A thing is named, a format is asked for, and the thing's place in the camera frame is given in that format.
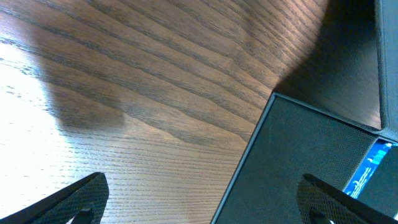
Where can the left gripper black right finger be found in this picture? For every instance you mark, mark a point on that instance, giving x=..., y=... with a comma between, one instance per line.
x=320, y=202

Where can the blue snack bar wrapper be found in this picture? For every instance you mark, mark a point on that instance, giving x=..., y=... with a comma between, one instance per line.
x=367, y=167

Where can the black gift box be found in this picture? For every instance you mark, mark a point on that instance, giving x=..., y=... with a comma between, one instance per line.
x=323, y=119

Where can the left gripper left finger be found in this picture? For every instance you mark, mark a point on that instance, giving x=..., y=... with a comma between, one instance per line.
x=81, y=202

